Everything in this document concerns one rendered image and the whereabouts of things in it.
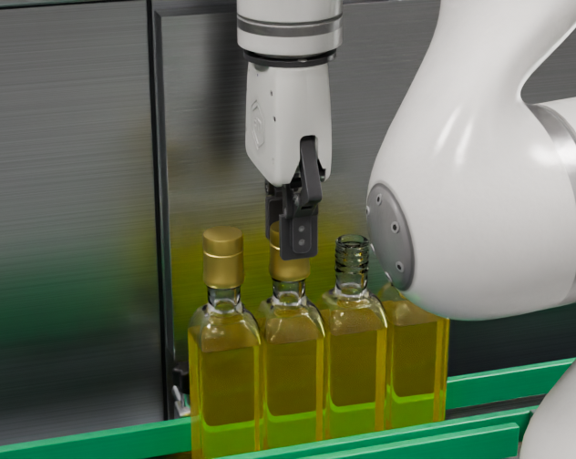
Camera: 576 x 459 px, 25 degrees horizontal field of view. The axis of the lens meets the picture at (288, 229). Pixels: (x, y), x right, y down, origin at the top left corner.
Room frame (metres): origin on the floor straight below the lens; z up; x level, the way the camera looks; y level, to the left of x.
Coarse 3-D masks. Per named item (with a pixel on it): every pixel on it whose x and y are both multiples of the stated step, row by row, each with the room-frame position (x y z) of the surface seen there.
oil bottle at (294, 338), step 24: (264, 312) 1.03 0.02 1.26; (288, 312) 1.02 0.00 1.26; (312, 312) 1.02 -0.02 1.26; (264, 336) 1.01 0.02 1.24; (288, 336) 1.01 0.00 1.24; (312, 336) 1.02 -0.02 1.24; (264, 360) 1.01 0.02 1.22; (288, 360) 1.01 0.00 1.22; (312, 360) 1.01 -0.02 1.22; (264, 384) 1.01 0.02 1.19; (288, 384) 1.01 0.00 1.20; (312, 384) 1.02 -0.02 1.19; (264, 408) 1.01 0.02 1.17; (288, 408) 1.01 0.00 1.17; (312, 408) 1.02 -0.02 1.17; (264, 432) 1.01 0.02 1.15; (288, 432) 1.01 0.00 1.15; (312, 432) 1.02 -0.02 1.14
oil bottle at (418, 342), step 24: (384, 288) 1.08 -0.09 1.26; (408, 312) 1.04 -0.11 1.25; (408, 336) 1.04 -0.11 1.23; (432, 336) 1.05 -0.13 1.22; (408, 360) 1.04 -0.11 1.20; (432, 360) 1.05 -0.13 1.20; (408, 384) 1.04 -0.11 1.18; (432, 384) 1.05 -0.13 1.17; (408, 408) 1.04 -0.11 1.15; (432, 408) 1.05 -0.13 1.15
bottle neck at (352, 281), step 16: (336, 240) 1.05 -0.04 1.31; (352, 240) 1.07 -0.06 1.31; (368, 240) 1.06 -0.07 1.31; (336, 256) 1.05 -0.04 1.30; (352, 256) 1.04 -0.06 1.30; (368, 256) 1.05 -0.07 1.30; (336, 272) 1.05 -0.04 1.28; (352, 272) 1.04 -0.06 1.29; (336, 288) 1.05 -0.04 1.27; (352, 288) 1.04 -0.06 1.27
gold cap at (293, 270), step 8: (272, 224) 1.04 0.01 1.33; (272, 232) 1.03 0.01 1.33; (272, 240) 1.03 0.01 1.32; (272, 248) 1.03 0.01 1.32; (272, 256) 1.03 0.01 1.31; (272, 264) 1.03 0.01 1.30; (280, 264) 1.02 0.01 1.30; (288, 264) 1.02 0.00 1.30; (296, 264) 1.02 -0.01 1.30; (304, 264) 1.03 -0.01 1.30; (272, 272) 1.03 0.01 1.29; (280, 272) 1.02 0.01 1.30; (288, 272) 1.02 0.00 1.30; (296, 272) 1.02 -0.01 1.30; (304, 272) 1.03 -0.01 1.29; (288, 280) 1.02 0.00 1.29; (296, 280) 1.02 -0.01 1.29
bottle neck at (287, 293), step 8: (280, 280) 1.03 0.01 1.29; (304, 280) 1.03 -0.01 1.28; (280, 288) 1.03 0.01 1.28; (288, 288) 1.02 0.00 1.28; (296, 288) 1.03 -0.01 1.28; (304, 288) 1.04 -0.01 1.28; (280, 296) 1.03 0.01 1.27; (288, 296) 1.02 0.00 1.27; (296, 296) 1.03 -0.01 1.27; (304, 296) 1.04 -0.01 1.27; (280, 304) 1.03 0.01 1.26; (288, 304) 1.02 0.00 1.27; (296, 304) 1.03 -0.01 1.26
